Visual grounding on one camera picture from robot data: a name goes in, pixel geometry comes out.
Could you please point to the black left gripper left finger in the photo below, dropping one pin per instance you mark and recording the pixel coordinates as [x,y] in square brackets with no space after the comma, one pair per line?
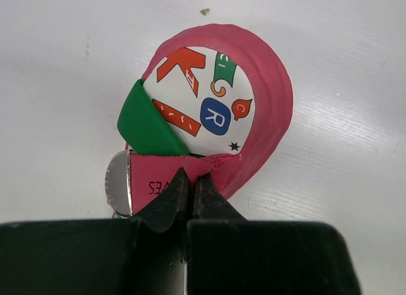
[138,255]

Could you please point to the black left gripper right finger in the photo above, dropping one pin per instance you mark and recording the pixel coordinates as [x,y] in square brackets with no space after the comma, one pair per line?
[228,254]

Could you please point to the pink flip-flop front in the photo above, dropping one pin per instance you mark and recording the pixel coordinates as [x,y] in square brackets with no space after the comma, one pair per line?
[215,99]

